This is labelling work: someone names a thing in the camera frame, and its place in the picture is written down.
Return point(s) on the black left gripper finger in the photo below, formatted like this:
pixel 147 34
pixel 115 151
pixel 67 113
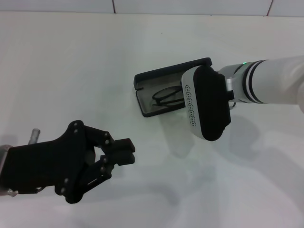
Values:
pixel 121 146

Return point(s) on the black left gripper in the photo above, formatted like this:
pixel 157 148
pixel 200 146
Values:
pixel 47 166

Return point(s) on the black glasses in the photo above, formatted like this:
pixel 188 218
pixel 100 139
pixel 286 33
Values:
pixel 156 102

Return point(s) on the black glasses case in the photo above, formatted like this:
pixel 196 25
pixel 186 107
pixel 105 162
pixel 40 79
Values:
pixel 161 73

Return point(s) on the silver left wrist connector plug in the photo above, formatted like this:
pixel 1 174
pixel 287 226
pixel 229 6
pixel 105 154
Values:
pixel 34 136

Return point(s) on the silver and black right wrist camera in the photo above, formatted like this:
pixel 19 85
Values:
pixel 211 104

